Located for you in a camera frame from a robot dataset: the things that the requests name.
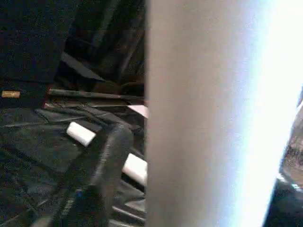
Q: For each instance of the white paper sheet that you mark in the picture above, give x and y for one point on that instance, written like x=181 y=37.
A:
x=139 y=110

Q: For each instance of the black work mat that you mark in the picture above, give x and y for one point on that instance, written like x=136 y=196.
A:
x=35 y=153

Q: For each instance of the small gold label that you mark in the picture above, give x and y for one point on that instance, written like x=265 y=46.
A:
x=10 y=94

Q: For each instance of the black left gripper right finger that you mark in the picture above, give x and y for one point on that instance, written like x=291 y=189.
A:
x=284 y=205

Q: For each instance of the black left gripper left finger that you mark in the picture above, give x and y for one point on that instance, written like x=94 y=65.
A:
x=101 y=179

